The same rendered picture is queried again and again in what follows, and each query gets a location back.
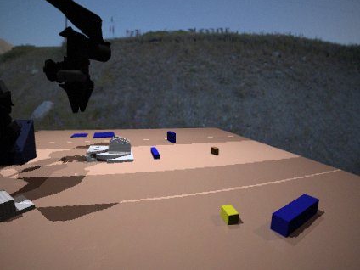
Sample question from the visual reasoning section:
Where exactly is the small brown block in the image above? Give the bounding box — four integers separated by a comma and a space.
211, 147, 219, 155

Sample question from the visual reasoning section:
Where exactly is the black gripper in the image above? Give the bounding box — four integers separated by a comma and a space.
56, 53, 94, 113

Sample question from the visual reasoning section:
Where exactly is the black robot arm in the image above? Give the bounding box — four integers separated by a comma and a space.
0, 0, 111, 143

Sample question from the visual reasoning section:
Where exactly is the small yellow block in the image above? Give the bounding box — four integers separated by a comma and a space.
221, 205, 239, 225

